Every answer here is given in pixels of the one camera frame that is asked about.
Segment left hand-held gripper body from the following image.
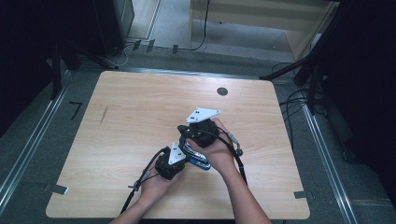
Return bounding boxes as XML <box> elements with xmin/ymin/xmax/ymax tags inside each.
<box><xmin>154</xmin><ymin>142</ymin><xmax>188</xmax><ymax>181</ymax></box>

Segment black floor cables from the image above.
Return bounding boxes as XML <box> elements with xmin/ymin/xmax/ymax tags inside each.
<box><xmin>278</xmin><ymin>62</ymin><xmax>328</xmax><ymax>153</ymax></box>

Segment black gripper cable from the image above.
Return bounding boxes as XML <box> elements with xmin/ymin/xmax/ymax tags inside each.
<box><xmin>120</xmin><ymin>147</ymin><xmax>171</xmax><ymax>215</ymax></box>
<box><xmin>192</xmin><ymin>128</ymin><xmax>249</xmax><ymax>186</ymax></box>

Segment black metal stand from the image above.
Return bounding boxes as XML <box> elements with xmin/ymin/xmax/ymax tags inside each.
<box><xmin>260</xmin><ymin>40</ymin><xmax>331</xmax><ymax>116</ymax></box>
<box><xmin>49</xmin><ymin>36</ymin><xmax>120</xmax><ymax>101</ymax></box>

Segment black curtain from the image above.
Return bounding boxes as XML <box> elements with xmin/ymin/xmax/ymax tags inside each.
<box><xmin>0</xmin><ymin>0</ymin><xmax>97</xmax><ymax>138</ymax></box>
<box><xmin>320</xmin><ymin>0</ymin><xmax>396</xmax><ymax>200</ymax></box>

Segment light wooden furniture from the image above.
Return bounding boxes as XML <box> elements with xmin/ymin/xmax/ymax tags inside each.
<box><xmin>188</xmin><ymin>0</ymin><xmax>340</xmax><ymax>62</ymax></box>

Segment thin black hanging cable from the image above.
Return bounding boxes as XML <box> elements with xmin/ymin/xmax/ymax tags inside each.
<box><xmin>178</xmin><ymin>0</ymin><xmax>211</xmax><ymax>52</ymax></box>

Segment white floor cable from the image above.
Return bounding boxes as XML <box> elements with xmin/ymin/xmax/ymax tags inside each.
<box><xmin>120</xmin><ymin>43</ymin><xmax>138</xmax><ymax>68</ymax></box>

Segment person's right hand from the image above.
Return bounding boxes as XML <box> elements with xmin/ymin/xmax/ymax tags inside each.
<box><xmin>188</xmin><ymin>117</ymin><xmax>237</xmax><ymax>175</ymax></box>

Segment grey tape strip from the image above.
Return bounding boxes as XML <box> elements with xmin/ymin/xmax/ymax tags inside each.
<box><xmin>43</xmin><ymin>183</ymin><xmax>69</xmax><ymax>195</ymax></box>
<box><xmin>293</xmin><ymin>190</ymin><xmax>313</xmax><ymax>200</ymax></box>

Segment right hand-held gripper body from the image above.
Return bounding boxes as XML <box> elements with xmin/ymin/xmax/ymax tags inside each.
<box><xmin>185</xmin><ymin>107</ymin><xmax>221</xmax><ymax>148</ymax></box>

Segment person's left hand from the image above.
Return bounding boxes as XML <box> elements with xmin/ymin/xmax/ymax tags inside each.
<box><xmin>140</xmin><ymin>163</ymin><xmax>185</xmax><ymax>204</ymax></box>

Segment dark cabinet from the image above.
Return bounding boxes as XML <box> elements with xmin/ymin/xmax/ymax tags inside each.
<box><xmin>90</xmin><ymin>0</ymin><xmax>135</xmax><ymax>59</ymax></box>

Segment metal floor rail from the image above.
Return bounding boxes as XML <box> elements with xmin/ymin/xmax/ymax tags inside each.
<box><xmin>0</xmin><ymin>69</ymin><xmax>71</xmax><ymax>216</ymax></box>
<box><xmin>300</xmin><ymin>92</ymin><xmax>359</xmax><ymax>224</ymax></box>
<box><xmin>102</xmin><ymin>66</ymin><xmax>293</xmax><ymax>83</ymax></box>

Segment blue stapler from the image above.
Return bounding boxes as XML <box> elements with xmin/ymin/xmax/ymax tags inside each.
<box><xmin>177</xmin><ymin>132</ymin><xmax>213</xmax><ymax>172</ymax></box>

